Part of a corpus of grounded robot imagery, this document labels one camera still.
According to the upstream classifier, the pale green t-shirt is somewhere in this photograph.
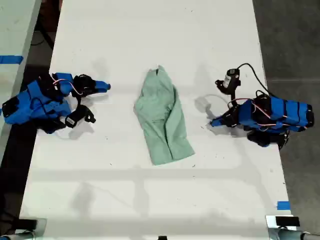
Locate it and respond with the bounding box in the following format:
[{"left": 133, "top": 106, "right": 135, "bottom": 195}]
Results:
[{"left": 133, "top": 64, "right": 196, "bottom": 166}]

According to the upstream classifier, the long blue tape strip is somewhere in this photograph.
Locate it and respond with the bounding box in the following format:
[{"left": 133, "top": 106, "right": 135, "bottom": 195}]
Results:
[{"left": 0, "top": 55, "right": 24, "bottom": 65}]

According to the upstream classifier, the white side table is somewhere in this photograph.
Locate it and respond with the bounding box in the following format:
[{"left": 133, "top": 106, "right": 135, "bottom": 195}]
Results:
[{"left": 0, "top": 0, "right": 42, "bottom": 161}]

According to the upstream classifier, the short blue tape piece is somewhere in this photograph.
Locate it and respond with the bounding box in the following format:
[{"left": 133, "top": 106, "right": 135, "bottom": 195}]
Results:
[{"left": 276, "top": 200, "right": 292, "bottom": 211}]

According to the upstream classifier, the metal clamp with black pad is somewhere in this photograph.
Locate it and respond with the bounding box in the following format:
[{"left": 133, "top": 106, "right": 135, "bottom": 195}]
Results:
[
  {"left": 14, "top": 217, "right": 48, "bottom": 236},
  {"left": 265, "top": 214, "right": 301, "bottom": 230}
]

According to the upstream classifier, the grey metal pipe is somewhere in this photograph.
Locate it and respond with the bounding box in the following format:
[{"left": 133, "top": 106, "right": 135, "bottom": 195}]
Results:
[{"left": 268, "top": 228, "right": 320, "bottom": 240}]

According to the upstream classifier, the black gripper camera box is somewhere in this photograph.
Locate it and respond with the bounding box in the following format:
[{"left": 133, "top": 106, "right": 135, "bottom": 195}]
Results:
[
  {"left": 64, "top": 104, "right": 97, "bottom": 129},
  {"left": 214, "top": 68, "right": 242, "bottom": 106}
]

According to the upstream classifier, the black camera cable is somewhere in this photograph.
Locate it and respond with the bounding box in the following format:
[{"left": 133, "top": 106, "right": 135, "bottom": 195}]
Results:
[
  {"left": 236, "top": 62, "right": 273, "bottom": 97},
  {"left": 31, "top": 97, "right": 51, "bottom": 116}
]

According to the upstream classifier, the black floor cable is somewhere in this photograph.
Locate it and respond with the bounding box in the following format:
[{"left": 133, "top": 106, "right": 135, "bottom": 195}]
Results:
[{"left": 30, "top": 14, "right": 55, "bottom": 50}]

